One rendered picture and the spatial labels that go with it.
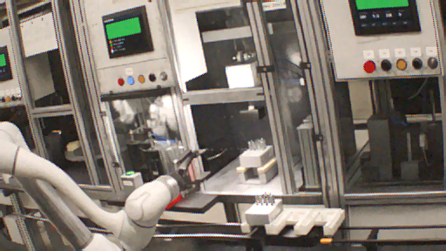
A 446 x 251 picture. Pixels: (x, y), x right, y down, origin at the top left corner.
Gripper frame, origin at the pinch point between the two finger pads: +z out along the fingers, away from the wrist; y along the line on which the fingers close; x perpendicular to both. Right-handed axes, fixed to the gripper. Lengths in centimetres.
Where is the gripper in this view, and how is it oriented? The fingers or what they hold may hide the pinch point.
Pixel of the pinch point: (201, 164)
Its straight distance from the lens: 199.5
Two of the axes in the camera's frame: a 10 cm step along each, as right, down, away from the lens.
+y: -1.9, -9.5, -2.5
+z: 4.9, -3.1, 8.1
